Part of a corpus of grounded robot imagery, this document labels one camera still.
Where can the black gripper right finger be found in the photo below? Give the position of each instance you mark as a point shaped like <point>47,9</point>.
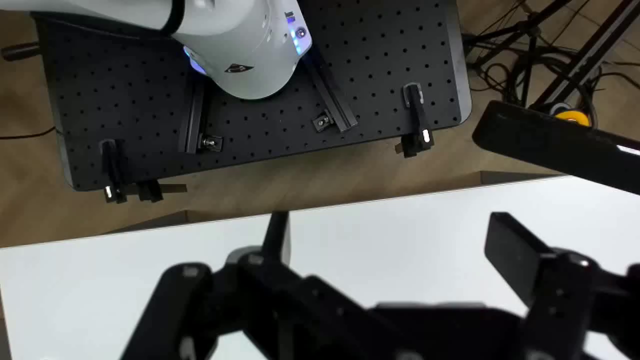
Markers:
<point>566,294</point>

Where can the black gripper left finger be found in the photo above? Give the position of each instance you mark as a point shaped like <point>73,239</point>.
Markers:
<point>254,292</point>

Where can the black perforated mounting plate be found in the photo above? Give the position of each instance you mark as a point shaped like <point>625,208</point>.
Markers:
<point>131,110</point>

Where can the black tripod with cables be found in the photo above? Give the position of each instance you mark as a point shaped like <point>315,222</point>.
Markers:
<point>512,52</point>

